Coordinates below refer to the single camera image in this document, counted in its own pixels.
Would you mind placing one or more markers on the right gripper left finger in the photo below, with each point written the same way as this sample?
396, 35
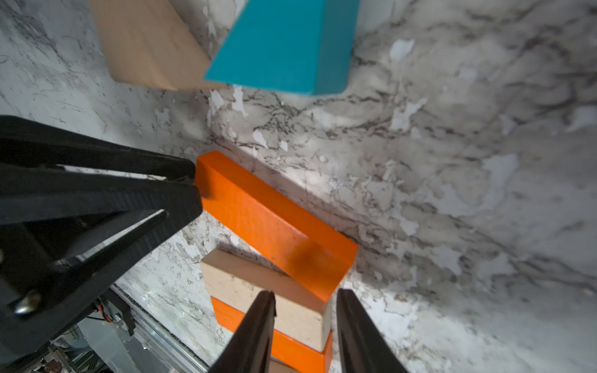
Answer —
249, 350

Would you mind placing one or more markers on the orange rectangular block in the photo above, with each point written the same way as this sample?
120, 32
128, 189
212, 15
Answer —
284, 348
301, 245

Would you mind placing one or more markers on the aluminium front rail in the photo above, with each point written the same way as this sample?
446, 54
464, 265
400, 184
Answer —
153, 335

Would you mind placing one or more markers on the teal triangle block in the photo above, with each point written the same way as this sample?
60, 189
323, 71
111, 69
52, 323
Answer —
301, 47

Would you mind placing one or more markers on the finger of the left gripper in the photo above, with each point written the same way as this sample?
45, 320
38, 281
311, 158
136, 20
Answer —
67, 237
32, 144

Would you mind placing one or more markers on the natural wood triangle block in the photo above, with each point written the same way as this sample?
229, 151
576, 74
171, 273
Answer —
146, 43

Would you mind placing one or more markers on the natural wood rectangular block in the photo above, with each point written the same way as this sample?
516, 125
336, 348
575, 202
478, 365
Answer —
239, 283

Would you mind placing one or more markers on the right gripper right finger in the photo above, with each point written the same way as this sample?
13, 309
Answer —
361, 346

